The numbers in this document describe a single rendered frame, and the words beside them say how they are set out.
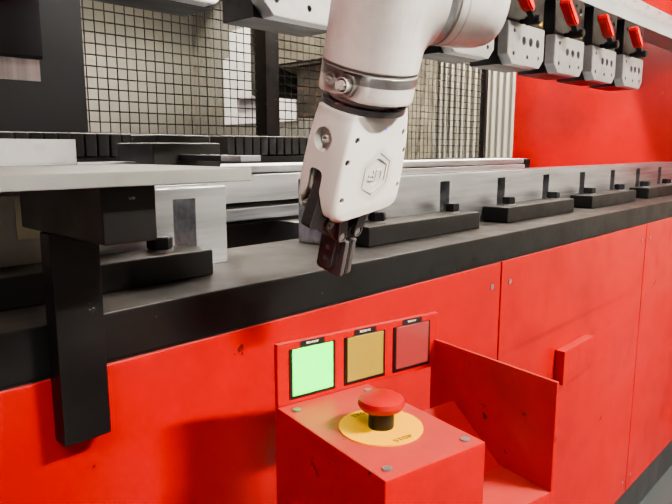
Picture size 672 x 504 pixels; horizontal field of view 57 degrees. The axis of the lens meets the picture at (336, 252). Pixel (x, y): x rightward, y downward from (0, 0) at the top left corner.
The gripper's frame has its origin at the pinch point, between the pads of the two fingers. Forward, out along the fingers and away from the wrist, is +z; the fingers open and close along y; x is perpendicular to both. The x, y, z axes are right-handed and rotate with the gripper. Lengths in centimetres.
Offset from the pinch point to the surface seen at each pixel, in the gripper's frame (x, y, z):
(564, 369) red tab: -11, 67, 41
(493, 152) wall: 142, 350, 92
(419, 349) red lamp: -8.8, 5.9, 9.4
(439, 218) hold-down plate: 10.1, 39.6, 10.2
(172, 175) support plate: -0.2, -20.2, -12.0
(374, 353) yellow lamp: -7.0, 0.1, 8.4
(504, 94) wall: 148, 355, 53
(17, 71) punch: 28.9, -17.1, -11.2
